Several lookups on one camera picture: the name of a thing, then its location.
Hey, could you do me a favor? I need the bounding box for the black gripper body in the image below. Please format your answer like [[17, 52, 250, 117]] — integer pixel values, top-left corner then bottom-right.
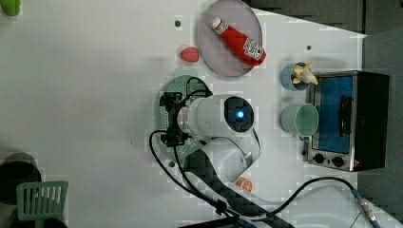
[[160, 92, 189, 147]]

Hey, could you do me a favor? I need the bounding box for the blue bowl with toys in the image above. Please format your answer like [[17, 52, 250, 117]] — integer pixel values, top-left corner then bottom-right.
[[280, 61, 318, 91]]

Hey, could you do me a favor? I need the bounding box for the red ketchup bottle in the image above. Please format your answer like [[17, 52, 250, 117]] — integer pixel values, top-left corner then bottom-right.
[[211, 17, 266, 67]]

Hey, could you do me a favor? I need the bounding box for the black round container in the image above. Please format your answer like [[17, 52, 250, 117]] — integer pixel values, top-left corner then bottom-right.
[[0, 153, 42, 205]]

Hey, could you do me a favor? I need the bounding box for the black steel toaster oven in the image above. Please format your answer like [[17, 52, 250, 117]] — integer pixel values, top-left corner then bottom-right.
[[306, 70, 390, 172]]

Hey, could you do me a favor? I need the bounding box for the grey round plate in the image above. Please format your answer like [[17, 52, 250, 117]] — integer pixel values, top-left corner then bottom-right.
[[197, 0, 262, 77]]

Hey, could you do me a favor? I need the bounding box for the green mug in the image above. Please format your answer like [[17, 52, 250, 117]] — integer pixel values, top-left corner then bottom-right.
[[280, 104, 319, 143]]

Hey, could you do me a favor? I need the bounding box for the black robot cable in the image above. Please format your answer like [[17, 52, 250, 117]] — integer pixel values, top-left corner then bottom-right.
[[148, 76, 381, 228]]

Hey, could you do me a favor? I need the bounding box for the orange slice toy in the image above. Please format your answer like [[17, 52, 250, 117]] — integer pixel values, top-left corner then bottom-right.
[[236, 177, 253, 192]]

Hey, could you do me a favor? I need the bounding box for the green oval strainer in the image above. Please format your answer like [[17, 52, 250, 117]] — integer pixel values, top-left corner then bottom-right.
[[154, 66, 212, 161]]

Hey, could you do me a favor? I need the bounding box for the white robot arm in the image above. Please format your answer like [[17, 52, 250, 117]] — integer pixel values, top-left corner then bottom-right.
[[156, 89, 326, 228]]

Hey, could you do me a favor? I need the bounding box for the green cylinder object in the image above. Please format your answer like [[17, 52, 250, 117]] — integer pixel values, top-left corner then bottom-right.
[[0, 0, 21, 16]]

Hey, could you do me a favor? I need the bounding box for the red toy strawberry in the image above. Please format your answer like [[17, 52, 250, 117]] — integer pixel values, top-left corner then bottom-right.
[[180, 47, 200, 63]]

